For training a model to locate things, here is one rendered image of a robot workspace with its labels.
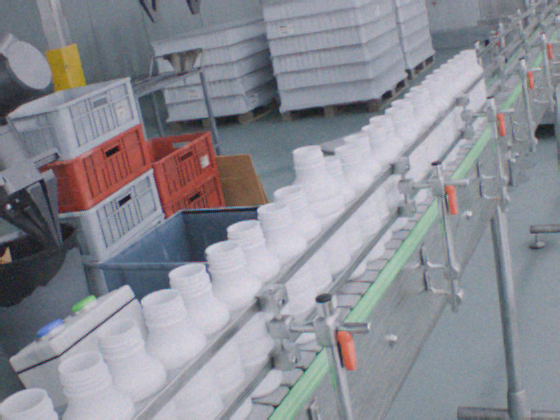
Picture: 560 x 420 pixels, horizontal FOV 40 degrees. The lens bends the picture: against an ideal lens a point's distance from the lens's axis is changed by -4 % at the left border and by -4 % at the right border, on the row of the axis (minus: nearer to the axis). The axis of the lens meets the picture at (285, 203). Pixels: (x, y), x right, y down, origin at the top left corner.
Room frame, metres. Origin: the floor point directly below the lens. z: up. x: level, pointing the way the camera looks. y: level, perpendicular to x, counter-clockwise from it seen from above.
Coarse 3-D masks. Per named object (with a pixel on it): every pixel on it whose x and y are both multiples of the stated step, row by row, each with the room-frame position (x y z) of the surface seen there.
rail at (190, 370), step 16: (528, 32) 2.92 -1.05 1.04; (512, 48) 2.57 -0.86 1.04; (480, 80) 1.74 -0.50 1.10; (448, 112) 1.45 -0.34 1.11; (432, 128) 1.34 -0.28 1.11; (416, 144) 1.25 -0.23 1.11; (384, 176) 1.09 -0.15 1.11; (368, 192) 1.03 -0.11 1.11; (416, 192) 1.21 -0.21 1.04; (352, 208) 0.97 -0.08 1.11; (336, 224) 0.92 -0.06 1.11; (384, 224) 1.07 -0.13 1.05; (320, 240) 0.87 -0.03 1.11; (304, 256) 0.83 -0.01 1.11; (288, 272) 0.79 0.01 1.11; (352, 272) 0.94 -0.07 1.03; (336, 288) 0.89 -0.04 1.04; (256, 304) 0.73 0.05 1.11; (240, 320) 0.69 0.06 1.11; (304, 320) 0.81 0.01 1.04; (224, 336) 0.67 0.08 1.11; (208, 352) 0.64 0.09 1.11; (192, 368) 0.61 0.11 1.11; (272, 368) 0.73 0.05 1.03; (176, 384) 0.59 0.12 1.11; (256, 384) 0.69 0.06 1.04; (160, 400) 0.57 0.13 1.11; (240, 400) 0.66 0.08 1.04; (144, 416) 0.55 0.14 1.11; (224, 416) 0.64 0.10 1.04
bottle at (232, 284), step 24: (216, 264) 0.74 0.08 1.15; (240, 264) 0.75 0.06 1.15; (216, 288) 0.74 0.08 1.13; (240, 288) 0.73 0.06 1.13; (240, 312) 0.73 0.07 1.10; (264, 312) 0.74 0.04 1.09; (240, 336) 0.73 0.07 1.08; (264, 336) 0.74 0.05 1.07; (264, 360) 0.73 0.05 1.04; (264, 384) 0.73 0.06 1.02
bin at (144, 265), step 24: (192, 216) 1.70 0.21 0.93; (216, 216) 1.67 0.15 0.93; (240, 216) 1.64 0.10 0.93; (144, 240) 1.58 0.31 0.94; (168, 240) 1.65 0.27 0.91; (192, 240) 1.71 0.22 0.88; (216, 240) 1.68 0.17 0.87; (120, 264) 1.42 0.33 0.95; (144, 264) 1.40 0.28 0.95; (168, 264) 1.37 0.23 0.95; (144, 288) 1.41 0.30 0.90; (168, 288) 1.38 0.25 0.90
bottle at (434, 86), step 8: (432, 80) 1.50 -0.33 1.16; (432, 88) 1.47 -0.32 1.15; (440, 88) 1.48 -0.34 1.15; (432, 96) 1.47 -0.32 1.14; (440, 96) 1.48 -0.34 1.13; (440, 104) 1.46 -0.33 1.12; (448, 104) 1.48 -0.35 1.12; (440, 112) 1.46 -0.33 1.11; (448, 120) 1.47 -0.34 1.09; (448, 128) 1.47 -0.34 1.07; (448, 136) 1.46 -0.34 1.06; (448, 144) 1.46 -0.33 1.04; (448, 160) 1.46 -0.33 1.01
